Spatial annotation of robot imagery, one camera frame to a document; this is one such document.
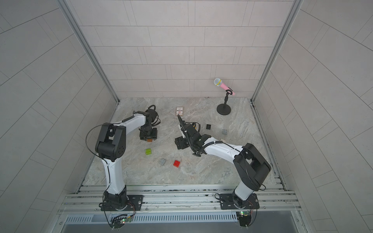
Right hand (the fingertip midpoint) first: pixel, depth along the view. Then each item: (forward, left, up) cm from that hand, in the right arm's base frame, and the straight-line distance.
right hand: (180, 140), depth 86 cm
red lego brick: (-12, +2, -5) cm, 13 cm away
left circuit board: (-37, +28, -5) cm, 47 cm away
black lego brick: (+12, -19, -6) cm, 23 cm away
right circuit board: (-39, -30, -10) cm, 50 cm away
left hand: (+9, +19, -8) cm, 22 cm away
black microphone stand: (+27, -33, -5) cm, 43 cm away
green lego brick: (-3, +20, -6) cm, 21 cm away
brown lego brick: (+4, +20, -5) cm, 21 cm away
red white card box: (+28, +1, -5) cm, 28 cm away
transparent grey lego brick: (+8, -30, -6) cm, 31 cm away
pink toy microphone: (+29, -26, +19) cm, 44 cm away
